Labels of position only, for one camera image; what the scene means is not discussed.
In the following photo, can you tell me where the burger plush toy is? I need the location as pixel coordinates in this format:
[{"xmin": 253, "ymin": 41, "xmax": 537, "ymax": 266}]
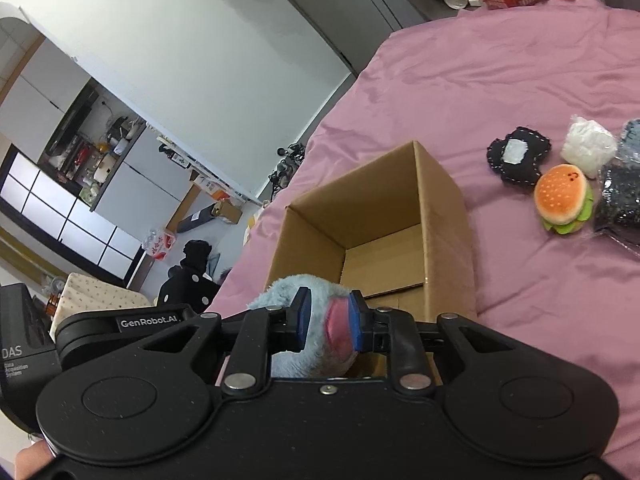
[{"xmin": 534, "ymin": 164, "xmax": 595, "ymax": 235}]

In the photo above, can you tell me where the dark flat package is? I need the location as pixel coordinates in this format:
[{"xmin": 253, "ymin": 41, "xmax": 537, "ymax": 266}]
[{"xmin": 177, "ymin": 205, "xmax": 222, "ymax": 234}]

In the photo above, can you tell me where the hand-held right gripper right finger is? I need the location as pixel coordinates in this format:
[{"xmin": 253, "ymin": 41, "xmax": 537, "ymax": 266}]
[{"xmin": 350, "ymin": 290, "xmax": 506, "ymax": 393}]

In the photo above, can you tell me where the grey door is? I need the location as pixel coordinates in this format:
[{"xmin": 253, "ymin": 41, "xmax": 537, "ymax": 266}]
[{"xmin": 250, "ymin": 0, "xmax": 431, "ymax": 63}]

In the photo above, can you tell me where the person's left hand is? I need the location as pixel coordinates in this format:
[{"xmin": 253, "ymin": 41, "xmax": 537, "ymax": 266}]
[{"xmin": 14, "ymin": 441, "xmax": 57, "ymax": 480}]

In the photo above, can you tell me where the floral beige cloth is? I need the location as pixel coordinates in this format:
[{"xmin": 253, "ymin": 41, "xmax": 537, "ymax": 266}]
[{"xmin": 49, "ymin": 272, "xmax": 157, "ymax": 332}]

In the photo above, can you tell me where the yellow and white bag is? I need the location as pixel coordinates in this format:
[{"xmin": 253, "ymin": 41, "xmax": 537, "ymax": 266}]
[{"xmin": 242, "ymin": 206, "xmax": 267, "ymax": 247}]

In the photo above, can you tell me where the white kitchen cabinet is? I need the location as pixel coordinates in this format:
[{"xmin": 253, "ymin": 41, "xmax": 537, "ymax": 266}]
[{"xmin": 0, "ymin": 35, "xmax": 148, "ymax": 288}]

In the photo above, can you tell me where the pink bed sheet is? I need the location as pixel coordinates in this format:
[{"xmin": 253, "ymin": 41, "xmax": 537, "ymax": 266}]
[{"xmin": 207, "ymin": 0, "xmax": 640, "ymax": 480}]

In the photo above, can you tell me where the red and white plastic bag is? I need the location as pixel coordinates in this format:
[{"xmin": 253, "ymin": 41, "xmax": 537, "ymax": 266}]
[{"xmin": 141, "ymin": 229, "xmax": 177, "ymax": 262}]

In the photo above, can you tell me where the grey fluffy towel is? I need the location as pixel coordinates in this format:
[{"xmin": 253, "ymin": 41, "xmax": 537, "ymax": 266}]
[{"xmin": 620, "ymin": 119, "xmax": 640, "ymax": 162}]

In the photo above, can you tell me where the black toy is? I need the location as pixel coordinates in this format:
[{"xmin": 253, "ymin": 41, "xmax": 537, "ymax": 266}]
[{"xmin": 592, "ymin": 159, "xmax": 640, "ymax": 247}]

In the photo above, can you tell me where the printed cardboard carton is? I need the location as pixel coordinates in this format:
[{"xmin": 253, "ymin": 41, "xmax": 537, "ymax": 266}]
[{"xmin": 187, "ymin": 169, "xmax": 235, "ymax": 198}]

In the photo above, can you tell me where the blue-grey plush toy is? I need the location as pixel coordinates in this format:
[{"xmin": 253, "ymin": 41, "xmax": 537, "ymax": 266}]
[{"xmin": 247, "ymin": 274, "xmax": 362, "ymax": 379}]

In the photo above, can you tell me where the black dotted bag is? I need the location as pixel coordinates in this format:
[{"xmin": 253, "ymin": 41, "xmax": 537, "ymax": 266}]
[{"xmin": 159, "ymin": 240, "xmax": 224, "ymax": 317}]

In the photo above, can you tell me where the black heart-shaped cushion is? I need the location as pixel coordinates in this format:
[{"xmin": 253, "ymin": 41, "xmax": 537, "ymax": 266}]
[{"xmin": 487, "ymin": 126, "xmax": 552, "ymax": 189}]

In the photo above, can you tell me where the small cardboard box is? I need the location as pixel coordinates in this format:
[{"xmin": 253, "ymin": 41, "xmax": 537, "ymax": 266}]
[{"xmin": 214, "ymin": 200, "xmax": 244, "ymax": 224}]

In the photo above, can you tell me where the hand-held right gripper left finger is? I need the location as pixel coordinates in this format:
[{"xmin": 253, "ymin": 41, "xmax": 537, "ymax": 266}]
[{"xmin": 160, "ymin": 287, "xmax": 312, "ymax": 393}]

